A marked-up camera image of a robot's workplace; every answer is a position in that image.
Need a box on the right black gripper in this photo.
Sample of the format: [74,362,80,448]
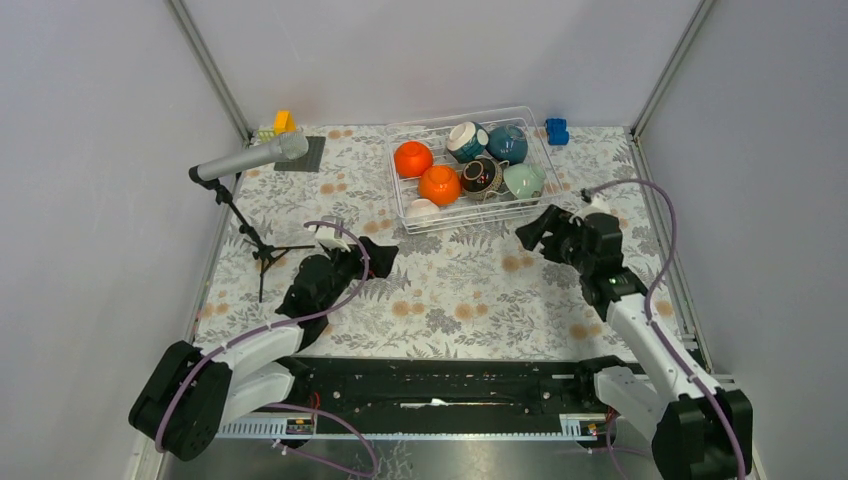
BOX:
[514,205,593,275]

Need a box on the orange bowl front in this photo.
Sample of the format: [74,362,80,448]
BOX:
[418,165,462,206]

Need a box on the small white patterned bowl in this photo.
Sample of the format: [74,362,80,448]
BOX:
[405,198,441,222]

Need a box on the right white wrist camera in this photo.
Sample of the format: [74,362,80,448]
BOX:
[572,196,611,222]

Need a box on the white and teal bowl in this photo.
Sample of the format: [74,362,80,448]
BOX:
[446,121,489,164]

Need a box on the floral table mat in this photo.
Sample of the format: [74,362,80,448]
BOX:
[192,124,690,364]

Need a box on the yellow toy block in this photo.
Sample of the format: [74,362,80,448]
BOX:
[272,110,297,135]

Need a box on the black microphone tripod stand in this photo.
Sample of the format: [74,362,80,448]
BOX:
[192,177,312,303]

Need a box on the silver microphone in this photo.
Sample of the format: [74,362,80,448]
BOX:
[188,131,309,180]

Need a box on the light green toy block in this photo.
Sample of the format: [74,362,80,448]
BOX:
[256,129,276,143]

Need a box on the blue toy block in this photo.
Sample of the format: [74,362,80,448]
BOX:
[545,117,570,146]

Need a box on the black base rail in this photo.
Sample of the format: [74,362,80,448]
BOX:
[283,356,625,436]

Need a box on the pale green bowl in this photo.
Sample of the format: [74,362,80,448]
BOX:
[503,163,547,200]

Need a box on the black patterned bowl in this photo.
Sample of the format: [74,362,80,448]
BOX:
[459,156,507,201]

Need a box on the grey lego baseplate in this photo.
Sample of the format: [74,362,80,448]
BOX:
[273,135,327,174]

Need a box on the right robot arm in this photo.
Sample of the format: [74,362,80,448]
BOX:
[516,206,753,479]

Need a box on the orange bowl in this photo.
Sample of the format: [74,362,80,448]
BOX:
[393,141,434,178]
[418,165,462,206]

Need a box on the orange bowl rear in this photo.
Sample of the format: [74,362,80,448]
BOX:
[393,141,434,178]

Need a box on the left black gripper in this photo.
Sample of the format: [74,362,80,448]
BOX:
[319,236,398,313]

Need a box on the dark blue bowl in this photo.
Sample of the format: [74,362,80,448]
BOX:
[486,124,529,165]

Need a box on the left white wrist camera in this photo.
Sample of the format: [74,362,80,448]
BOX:
[314,225,350,252]

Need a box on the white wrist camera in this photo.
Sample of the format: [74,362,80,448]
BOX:
[572,196,611,222]
[314,225,350,252]

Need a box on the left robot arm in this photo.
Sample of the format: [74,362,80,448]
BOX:
[128,236,399,461]

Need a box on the white wire dish rack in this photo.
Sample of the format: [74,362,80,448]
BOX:
[384,105,565,235]

